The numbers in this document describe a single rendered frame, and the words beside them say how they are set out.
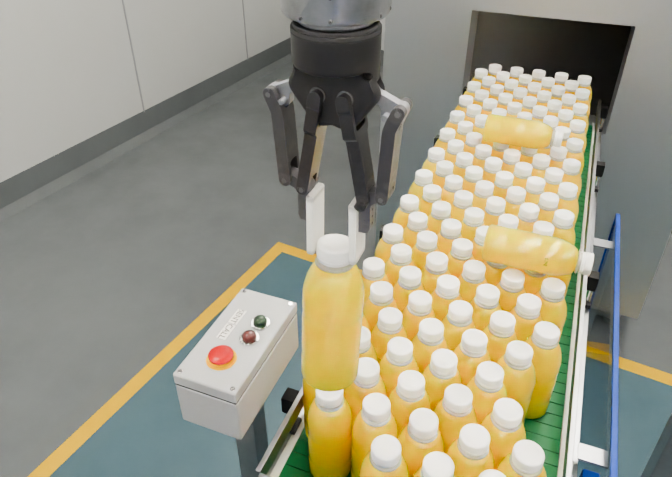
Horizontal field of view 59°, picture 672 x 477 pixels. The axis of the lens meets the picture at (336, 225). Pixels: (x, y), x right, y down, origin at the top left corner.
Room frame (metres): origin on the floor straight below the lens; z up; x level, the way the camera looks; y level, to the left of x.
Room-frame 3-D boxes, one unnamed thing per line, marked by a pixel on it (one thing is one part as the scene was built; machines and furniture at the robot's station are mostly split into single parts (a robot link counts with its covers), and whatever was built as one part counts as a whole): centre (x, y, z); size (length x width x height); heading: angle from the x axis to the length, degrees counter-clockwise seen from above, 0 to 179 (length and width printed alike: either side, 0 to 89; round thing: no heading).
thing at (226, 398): (0.65, 0.15, 1.05); 0.20 x 0.10 x 0.10; 158
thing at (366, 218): (0.48, -0.04, 1.43); 0.03 x 0.01 x 0.05; 68
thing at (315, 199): (0.50, 0.02, 1.40); 0.03 x 0.01 x 0.07; 158
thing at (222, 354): (0.60, 0.16, 1.11); 0.04 x 0.04 x 0.01
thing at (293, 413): (1.25, -0.18, 0.96); 1.60 x 0.01 x 0.03; 158
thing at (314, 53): (0.50, 0.00, 1.56); 0.08 x 0.07 x 0.09; 68
